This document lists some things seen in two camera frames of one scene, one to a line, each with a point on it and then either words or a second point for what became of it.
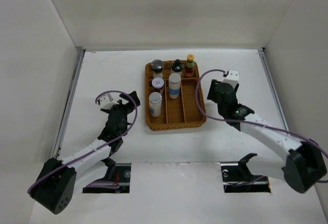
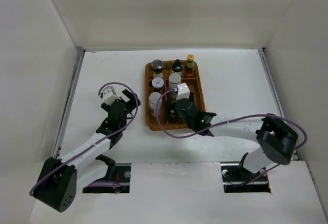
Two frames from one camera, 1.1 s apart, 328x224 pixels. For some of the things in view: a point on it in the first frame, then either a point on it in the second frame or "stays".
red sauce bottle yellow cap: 190,66 stays
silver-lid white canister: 155,99 stays
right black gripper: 212,90 → 170,105
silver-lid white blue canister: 174,80 stays
